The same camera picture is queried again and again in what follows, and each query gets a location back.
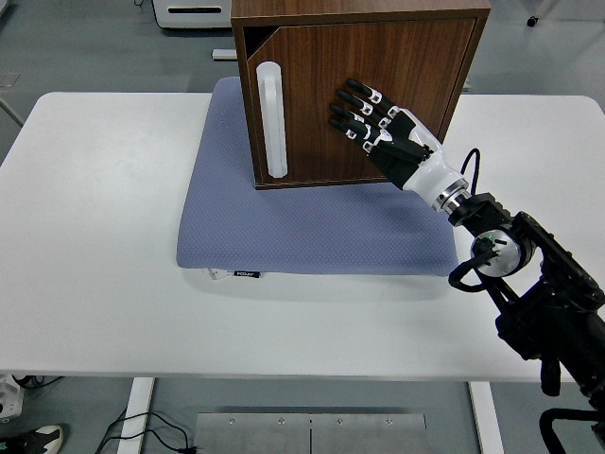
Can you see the person's foot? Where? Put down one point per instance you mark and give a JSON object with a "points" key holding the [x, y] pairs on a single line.
{"points": [[33, 440]]}

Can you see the blue-grey perforated mat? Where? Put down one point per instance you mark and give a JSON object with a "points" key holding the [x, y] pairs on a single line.
{"points": [[283, 236]]}

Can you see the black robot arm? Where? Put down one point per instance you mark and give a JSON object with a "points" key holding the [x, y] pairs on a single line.
{"points": [[543, 312]]}

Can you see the white floor device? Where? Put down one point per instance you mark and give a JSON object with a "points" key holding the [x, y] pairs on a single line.
{"points": [[9, 397]]}

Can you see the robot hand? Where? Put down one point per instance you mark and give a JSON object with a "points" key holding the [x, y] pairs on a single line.
{"points": [[402, 142]]}

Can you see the white bar on floor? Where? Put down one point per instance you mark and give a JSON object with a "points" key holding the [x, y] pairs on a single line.
{"points": [[223, 54]]}

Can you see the white table leg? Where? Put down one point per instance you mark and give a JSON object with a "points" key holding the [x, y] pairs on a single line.
{"points": [[487, 416], [137, 416]]}

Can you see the clear floor plate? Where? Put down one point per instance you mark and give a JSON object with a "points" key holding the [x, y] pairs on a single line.
{"points": [[8, 80]]}

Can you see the black caster wheel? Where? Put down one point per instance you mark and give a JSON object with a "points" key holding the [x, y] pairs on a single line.
{"points": [[533, 21]]}

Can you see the black mat label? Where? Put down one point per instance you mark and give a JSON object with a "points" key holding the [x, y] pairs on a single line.
{"points": [[248, 274]]}

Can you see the grey metal plate with screws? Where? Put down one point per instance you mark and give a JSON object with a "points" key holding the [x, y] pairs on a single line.
{"points": [[255, 435]]}

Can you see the white mat tag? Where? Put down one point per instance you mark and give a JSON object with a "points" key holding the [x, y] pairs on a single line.
{"points": [[217, 274]]}

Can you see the brown wooden cabinet body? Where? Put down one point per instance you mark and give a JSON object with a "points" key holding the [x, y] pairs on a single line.
{"points": [[359, 7]]}

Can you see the brown wooden cabinet door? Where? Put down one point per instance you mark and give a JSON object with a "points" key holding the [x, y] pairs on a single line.
{"points": [[312, 94]]}

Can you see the grey metal bracket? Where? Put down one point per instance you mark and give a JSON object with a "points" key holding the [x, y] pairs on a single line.
{"points": [[468, 86]]}

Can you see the white box appliance with slot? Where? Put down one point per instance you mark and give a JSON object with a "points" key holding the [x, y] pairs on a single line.
{"points": [[189, 19]]}

